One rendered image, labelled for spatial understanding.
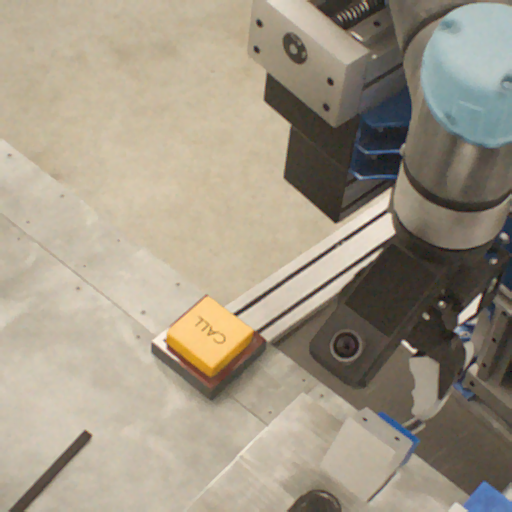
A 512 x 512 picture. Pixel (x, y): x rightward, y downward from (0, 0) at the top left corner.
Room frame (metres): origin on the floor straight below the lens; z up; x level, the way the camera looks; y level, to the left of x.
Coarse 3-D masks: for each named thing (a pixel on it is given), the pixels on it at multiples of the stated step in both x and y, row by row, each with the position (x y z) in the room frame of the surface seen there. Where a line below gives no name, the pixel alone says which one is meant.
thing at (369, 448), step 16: (352, 416) 0.59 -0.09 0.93; (368, 416) 0.60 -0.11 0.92; (384, 416) 0.63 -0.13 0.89; (352, 432) 0.58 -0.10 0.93; (368, 432) 0.58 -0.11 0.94; (384, 432) 0.59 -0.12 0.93; (400, 432) 0.61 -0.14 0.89; (336, 448) 0.58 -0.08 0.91; (352, 448) 0.57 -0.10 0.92; (368, 448) 0.57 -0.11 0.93; (384, 448) 0.57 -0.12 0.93; (400, 448) 0.57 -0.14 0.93; (416, 448) 0.61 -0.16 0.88; (320, 464) 0.57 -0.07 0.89; (336, 464) 0.57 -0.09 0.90; (352, 464) 0.56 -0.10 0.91; (368, 464) 0.56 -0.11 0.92; (384, 464) 0.56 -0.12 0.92; (400, 464) 0.59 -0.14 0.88; (352, 480) 0.55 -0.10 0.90; (368, 480) 0.55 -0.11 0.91; (384, 480) 0.56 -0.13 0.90; (368, 496) 0.54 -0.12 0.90
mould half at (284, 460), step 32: (288, 416) 0.61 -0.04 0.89; (320, 416) 0.62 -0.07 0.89; (256, 448) 0.58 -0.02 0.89; (288, 448) 0.58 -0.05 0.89; (320, 448) 0.59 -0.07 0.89; (224, 480) 0.55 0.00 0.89; (256, 480) 0.55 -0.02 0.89; (288, 480) 0.55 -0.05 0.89; (320, 480) 0.56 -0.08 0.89; (416, 480) 0.57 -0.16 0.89
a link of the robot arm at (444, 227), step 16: (400, 176) 0.59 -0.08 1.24; (400, 192) 0.58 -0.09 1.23; (416, 192) 0.57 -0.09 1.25; (400, 208) 0.58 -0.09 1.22; (416, 208) 0.57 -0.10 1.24; (432, 208) 0.56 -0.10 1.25; (448, 208) 0.59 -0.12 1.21; (496, 208) 0.56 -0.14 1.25; (416, 224) 0.56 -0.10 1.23; (432, 224) 0.56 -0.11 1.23; (448, 224) 0.56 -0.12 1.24; (464, 224) 0.56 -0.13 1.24; (480, 224) 0.56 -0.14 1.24; (496, 224) 0.57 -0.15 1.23; (432, 240) 0.56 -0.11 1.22; (448, 240) 0.56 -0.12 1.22; (464, 240) 0.56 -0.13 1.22; (480, 240) 0.56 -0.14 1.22
